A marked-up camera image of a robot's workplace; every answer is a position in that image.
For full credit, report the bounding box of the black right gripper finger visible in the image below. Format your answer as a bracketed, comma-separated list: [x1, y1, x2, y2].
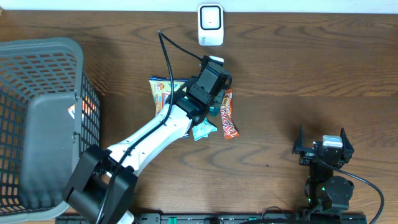
[293, 125, 303, 153]
[340, 128, 354, 156]

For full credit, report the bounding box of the blue mouthwash bottle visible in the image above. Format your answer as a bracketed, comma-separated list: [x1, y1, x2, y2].
[209, 91, 224, 116]

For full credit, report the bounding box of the teal small snack packet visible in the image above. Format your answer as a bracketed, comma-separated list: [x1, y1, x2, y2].
[192, 118, 218, 141]

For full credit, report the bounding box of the yellow snack bag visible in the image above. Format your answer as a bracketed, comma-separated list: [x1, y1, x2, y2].
[149, 76, 171, 116]

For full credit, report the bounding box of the orange chocolate bar wrapper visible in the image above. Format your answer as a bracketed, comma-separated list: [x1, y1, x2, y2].
[220, 88, 239, 139]

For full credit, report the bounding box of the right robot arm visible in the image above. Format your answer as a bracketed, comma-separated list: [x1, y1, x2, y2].
[292, 127, 354, 220]

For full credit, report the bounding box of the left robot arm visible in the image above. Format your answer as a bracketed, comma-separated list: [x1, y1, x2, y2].
[62, 56, 232, 223]

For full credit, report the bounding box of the white barcode scanner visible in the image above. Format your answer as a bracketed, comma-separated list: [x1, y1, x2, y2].
[197, 3, 224, 46]

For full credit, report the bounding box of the grey plastic basket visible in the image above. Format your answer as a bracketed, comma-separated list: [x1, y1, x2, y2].
[1, 37, 100, 223]

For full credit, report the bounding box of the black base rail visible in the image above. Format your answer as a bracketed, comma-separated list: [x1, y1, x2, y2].
[55, 212, 367, 224]

